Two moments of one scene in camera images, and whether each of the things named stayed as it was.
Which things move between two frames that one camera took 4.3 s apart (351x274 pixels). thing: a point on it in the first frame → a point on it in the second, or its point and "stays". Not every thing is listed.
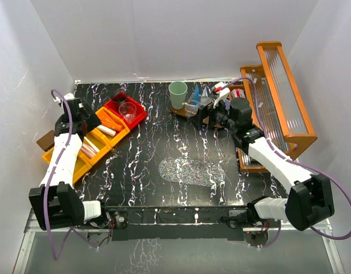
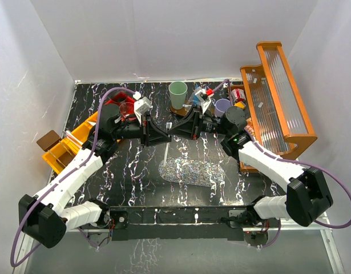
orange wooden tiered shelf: x=278 y=99 stays
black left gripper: x=93 y=122 → x=154 y=136
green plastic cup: x=177 y=91 stays
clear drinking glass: x=128 y=110 stays
